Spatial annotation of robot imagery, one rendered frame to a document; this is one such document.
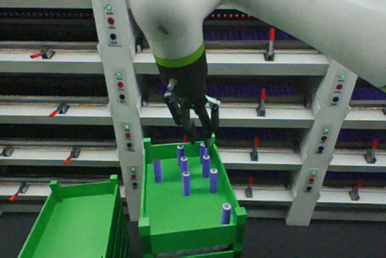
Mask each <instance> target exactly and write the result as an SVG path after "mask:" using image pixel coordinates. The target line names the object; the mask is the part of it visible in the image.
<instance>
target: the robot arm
mask: <svg viewBox="0 0 386 258"><path fill-rule="evenodd" d="M220 5H227V6H229V7H230V8H235V9H237V10H239V11H243V12H244V13H246V14H249V15H251V16H253V17H256V18H258V19H260V20H262V21H264V22H266V23H268V24H271V25H272V26H274V27H277V28H278V29H280V30H283V31H284V32H287V33H289V34H290V35H292V36H294V37H295V38H298V39H299V40H300V41H303V42H304V43H307V44H309V45H310V46H312V47H314V48H316V49H318V50H319V51H321V52H323V54H325V55H327V56H328V57H331V58H332V59H334V60H335V61H336V62H338V63H339V64H341V65H343V66H344V67H346V68H347V69H348V70H351V71H352V72H353V73H355V74H356V75H358V76H360V77H361V78H363V79H364V80H366V81H368V82H369V83H371V84H372V85H374V86H376V87H377V88H378V89H381V90H382V91H384V92H385V93H386V0H130V8H131V10H132V15H133V17H134V19H135V21H136V22H137V25H138V26H139V27H140V29H141V30H142V31H143V34H144V36H145V37H146V39H147V41H148V42H149V46H150V48H151V49H152V54H153V56H154V59H155V62H156V64H157V68H158V71H159V72H160V77H161V79H162V82H163V83H164V84H165V85H166V86H167V89H168V91H166V92H165V95H164V96H163V97H162V101H164V102H165V103H166V104H167V107H168V109H169V110H170V114H171V115H172V117H173V120H174V121H175V123H176V125H179V126H180V125H182V126H183V127H184V129H185V132H186V134H188V135H189V139H190V141H191V144H192V145H194V144H195V141H196V140H197V137H198V136H197V131H196V128H195V123H194V121H192V120H191V119H190V109H193V110H194V111H195V114H196V115H198V117H199V119H200V122H201V124H202V127H203V128H204V129H203V130H202V136H203V139H204V143H205V148H208V146H209V145H210V141H211V138H212V136H213V133H215V132H216V131H217V129H218V126H219V106H220V104H221V101H222V100H221V98H216V99H213V98H210V95H209V94H208V93H207V86H206V82H205V77H207V73H208V65H207V58H206V53H205V45H204V38H203V21H204V20H205V18H206V17H208V15H209V14H210V13H211V12H213V11H214V10H215V9H217V8H218V7H219V6H220ZM207 103H209V105H210V109H211V111H210V117H209V115H208V114H207V110H206V108H205V104H207ZM179 105H180V109H181V110H180V109H179ZM190 121H191V122H190Z"/></svg>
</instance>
